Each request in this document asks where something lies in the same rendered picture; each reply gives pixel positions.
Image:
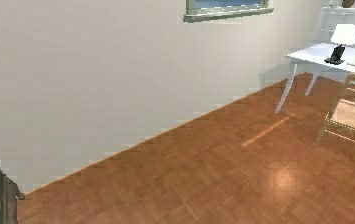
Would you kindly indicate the grey framed window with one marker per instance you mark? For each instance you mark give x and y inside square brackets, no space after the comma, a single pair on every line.
[227,9]

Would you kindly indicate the white desk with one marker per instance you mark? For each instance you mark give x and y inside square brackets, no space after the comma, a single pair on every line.
[311,55]

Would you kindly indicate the beige wooden chair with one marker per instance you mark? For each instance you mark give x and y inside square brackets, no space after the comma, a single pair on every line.
[348,115]

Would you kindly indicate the brown round object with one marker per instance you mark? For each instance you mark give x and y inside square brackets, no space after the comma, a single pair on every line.
[348,3]

